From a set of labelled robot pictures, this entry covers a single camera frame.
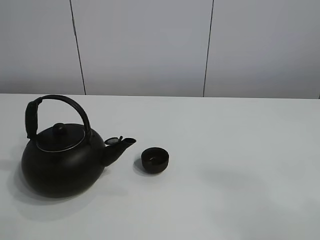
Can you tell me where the black round teapot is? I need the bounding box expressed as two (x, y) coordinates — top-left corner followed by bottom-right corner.
(21, 94), (136, 198)

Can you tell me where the small black teacup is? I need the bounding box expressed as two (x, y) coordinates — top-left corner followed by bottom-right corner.
(141, 147), (169, 174)

